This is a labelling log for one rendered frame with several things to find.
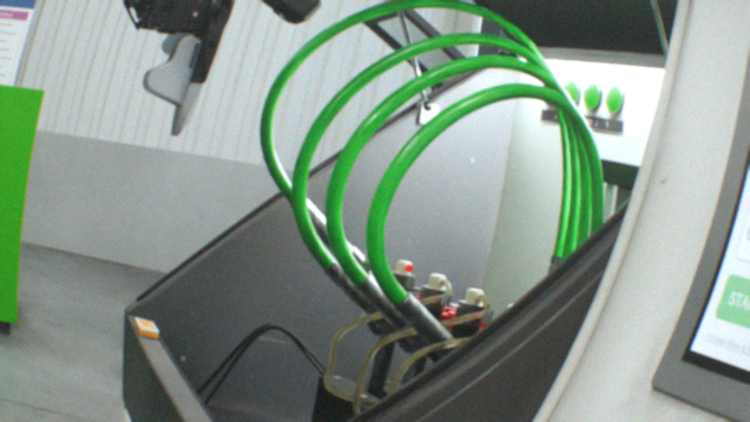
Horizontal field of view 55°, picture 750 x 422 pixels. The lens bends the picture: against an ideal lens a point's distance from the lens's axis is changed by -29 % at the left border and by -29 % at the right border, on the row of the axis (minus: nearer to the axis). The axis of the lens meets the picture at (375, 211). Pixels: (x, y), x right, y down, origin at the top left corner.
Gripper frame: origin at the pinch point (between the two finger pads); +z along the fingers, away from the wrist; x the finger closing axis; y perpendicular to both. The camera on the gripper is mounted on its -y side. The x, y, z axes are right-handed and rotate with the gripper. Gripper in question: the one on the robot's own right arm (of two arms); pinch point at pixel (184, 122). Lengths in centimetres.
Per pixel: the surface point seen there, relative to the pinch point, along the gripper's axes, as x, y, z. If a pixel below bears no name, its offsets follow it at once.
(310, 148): -3.4, -13.7, 0.5
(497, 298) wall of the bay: -38, -57, 16
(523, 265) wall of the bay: -33, -57, 10
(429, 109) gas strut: -42, -43, -8
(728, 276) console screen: 41, -30, 3
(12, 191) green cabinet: -330, 35, 45
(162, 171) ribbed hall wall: -664, -112, 40
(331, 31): -11.6, -15.7, -12.0
